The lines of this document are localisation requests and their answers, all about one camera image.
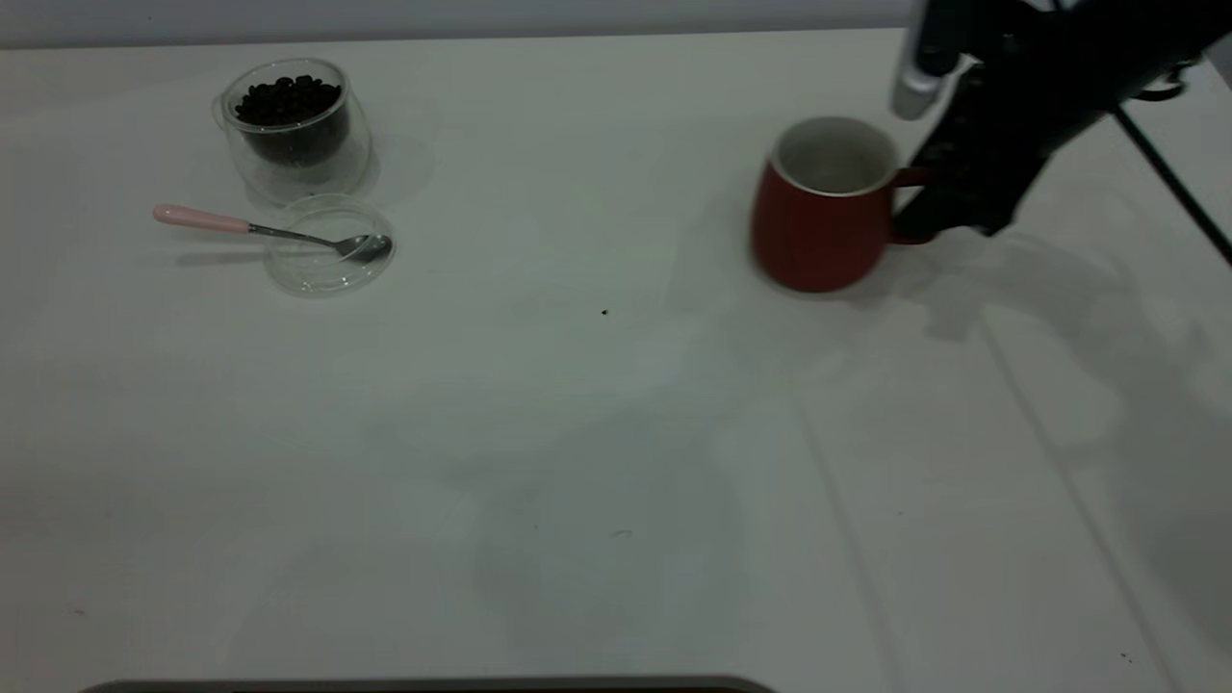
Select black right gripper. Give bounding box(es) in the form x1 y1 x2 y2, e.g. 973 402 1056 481
891 0 1232 239

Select red ceramic mug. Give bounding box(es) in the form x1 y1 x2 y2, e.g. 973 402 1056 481
750 116 937 294

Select pink-handled metal spoon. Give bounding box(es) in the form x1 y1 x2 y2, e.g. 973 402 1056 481
154 203 394 263

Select clear glass lid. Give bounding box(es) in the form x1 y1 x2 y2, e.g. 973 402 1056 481
264 193 397 296

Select dark coffee beans pile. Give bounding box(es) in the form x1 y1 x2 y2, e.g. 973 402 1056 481
236 75 349 167

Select clear glass jar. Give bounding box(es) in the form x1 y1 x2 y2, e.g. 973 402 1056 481
212 58 374 205

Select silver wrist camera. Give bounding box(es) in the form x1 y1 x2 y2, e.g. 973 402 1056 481
889 0 965 122

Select black cable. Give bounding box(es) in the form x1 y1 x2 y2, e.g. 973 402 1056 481
1110 58 1232 268

